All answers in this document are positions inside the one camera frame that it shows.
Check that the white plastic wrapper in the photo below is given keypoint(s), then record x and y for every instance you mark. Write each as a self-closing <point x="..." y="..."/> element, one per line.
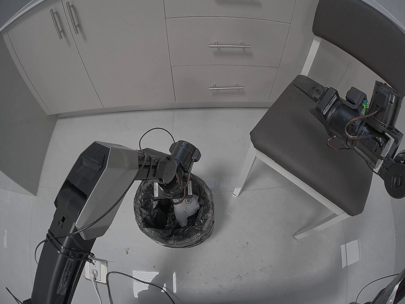
<point x="186" y="212"/>

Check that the white chair with grey seat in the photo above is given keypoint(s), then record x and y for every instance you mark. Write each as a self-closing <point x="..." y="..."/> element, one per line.
<point x="284" y="138"/>

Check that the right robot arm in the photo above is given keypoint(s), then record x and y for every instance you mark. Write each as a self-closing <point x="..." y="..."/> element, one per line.
<point x="384" y="106"/>

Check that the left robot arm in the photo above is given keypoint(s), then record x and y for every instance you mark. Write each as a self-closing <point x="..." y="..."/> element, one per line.
<point x="95" y="182"/>

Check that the black plastic bag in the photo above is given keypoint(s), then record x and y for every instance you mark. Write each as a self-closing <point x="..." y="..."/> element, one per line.
<point x="177" y="237"/>

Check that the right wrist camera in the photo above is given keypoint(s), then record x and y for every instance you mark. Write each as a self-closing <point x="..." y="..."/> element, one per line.
<point x="354" y="95"/>

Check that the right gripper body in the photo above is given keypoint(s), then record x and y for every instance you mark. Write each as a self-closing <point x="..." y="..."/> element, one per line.
<point x="338" y="119"/>

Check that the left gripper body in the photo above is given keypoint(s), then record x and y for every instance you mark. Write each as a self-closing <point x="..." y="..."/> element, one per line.
<point x="157" y="190"/>

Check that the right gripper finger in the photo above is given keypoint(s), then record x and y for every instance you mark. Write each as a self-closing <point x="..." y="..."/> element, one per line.
<point x="314" y="90"/>

